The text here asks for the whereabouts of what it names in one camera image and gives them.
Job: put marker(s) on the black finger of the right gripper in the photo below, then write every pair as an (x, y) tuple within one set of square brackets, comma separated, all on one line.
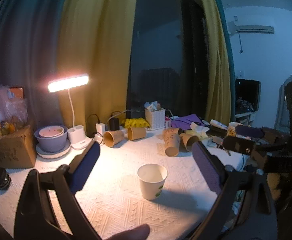
[(239, 145)]

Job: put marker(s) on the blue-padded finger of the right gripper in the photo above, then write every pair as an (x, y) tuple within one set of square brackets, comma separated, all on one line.
[(248, 131)]

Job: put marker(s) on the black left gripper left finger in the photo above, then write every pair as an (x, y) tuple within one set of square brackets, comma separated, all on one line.
[(35, 217)]

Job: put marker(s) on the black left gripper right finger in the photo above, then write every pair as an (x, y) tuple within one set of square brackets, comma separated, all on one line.
[(253, 220)]

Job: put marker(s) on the white paper cup green print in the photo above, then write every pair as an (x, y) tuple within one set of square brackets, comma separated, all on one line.
[(151, 180)]

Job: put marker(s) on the brown paper cup right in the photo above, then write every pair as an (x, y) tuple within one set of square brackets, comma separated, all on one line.
[(188, 140)]

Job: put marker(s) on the brown doodled paper cup front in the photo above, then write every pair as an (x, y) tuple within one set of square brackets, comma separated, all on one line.
[(172, 143)]

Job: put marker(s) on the brown doodled cup rear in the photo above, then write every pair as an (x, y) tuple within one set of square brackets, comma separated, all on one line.
[(171, 130)]

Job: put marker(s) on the plain brown paper cup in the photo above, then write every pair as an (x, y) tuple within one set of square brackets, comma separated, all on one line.
[(136, 133)]

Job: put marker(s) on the brown paper cup leftmost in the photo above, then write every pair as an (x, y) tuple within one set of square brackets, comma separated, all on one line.
[(111, 138)]

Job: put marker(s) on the operator fingertip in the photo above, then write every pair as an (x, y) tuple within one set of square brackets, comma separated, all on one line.
[(139, 233)]

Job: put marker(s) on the white Pooh mug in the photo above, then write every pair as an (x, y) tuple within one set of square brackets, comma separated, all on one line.
[(231, 129)]

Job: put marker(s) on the black monitor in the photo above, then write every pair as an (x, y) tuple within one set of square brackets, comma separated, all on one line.
[(247, 95)]

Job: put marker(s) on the yellow tissue pack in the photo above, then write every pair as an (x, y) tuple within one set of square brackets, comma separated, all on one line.
[(198, 130)]

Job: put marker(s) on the black round lens cap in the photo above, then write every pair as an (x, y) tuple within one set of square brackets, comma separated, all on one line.
[(4, 179)]

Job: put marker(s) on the yellow curtain right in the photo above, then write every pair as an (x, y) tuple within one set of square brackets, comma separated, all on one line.
[(219, 95)]

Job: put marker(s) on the purple folder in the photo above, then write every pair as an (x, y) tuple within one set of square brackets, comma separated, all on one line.
[(185, 122)]

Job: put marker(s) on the brown cardboard box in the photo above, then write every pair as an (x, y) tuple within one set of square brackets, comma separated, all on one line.
[(17, 150)]

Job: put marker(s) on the purple ceramic bowl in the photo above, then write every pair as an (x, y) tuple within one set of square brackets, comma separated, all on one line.
[(52, 144)]

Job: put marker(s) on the white LED desk lamp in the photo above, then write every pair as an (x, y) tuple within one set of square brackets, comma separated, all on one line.
[(76, 134)]

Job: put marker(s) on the white woven basket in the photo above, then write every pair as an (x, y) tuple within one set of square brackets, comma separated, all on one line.
[(156, 119)]

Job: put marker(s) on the yellow spotted cloth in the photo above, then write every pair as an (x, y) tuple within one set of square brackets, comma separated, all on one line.
[(135, 123)]

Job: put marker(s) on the white air conditioner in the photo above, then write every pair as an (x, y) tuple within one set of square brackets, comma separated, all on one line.
[(234, 28)]

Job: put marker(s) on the clear plastic bag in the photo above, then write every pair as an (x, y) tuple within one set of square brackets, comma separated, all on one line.
[(13, 110)]

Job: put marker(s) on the white power adapter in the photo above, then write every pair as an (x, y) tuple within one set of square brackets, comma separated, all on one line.
[(101, 128)]

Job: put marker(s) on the black power adapter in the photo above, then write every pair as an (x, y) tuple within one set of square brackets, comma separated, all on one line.
[(114, 124)]

